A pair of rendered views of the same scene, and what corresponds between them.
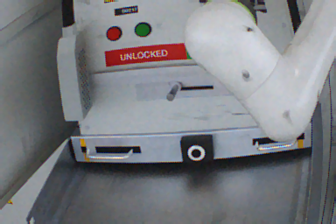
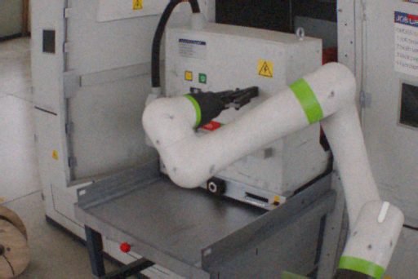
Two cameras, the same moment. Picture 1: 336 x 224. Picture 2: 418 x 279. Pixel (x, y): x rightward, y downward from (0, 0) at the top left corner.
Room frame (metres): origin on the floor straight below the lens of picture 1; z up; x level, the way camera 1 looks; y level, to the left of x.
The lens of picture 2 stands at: (-0.30, -0.81, 1.65)
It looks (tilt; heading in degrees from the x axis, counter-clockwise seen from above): 19 degrees down; 27
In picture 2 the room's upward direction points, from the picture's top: straight up
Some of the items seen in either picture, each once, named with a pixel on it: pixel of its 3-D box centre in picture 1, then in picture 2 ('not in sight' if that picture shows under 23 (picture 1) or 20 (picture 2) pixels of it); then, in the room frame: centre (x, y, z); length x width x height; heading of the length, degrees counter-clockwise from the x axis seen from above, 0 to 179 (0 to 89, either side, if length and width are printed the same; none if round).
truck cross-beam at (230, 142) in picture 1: (200, 141); (222, 182); (1.29, -0.05, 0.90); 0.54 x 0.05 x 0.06; 76
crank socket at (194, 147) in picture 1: (197, 150); (215, 185); (1.25, -0.04, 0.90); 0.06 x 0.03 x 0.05; 76
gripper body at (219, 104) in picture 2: not in sight; (214, 104); (1.06, -0.14, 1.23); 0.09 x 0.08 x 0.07; 166
